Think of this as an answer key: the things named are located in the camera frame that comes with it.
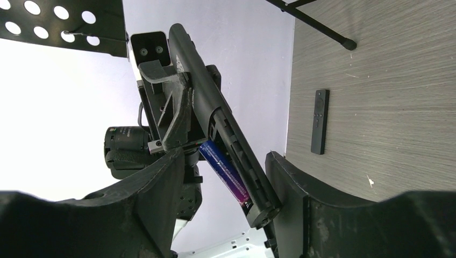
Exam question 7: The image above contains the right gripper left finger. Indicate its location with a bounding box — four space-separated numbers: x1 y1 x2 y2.
1 149 184 257

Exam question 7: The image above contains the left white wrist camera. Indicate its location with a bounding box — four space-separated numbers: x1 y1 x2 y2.
128 31 171 81

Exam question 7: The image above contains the black tripod stand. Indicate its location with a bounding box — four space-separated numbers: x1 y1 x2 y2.
266 0 357 51

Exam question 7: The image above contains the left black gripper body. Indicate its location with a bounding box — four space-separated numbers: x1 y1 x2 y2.
138 64 223 152

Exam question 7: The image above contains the black perforated music stand desk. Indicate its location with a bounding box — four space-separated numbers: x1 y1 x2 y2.
1 1 128 58

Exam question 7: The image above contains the black remote control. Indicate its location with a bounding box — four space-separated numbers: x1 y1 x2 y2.
168 24 281 228
311 89 330 155

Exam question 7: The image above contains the purple blue battery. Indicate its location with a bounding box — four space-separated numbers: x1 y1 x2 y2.
199 140 251 206

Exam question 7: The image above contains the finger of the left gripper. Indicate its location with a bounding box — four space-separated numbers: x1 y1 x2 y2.
139 60 192 152

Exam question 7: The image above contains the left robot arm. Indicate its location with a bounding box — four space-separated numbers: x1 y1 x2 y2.
104 103 270 237

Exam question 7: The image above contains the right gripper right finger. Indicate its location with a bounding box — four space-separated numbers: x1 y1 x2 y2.
265 152 455 257

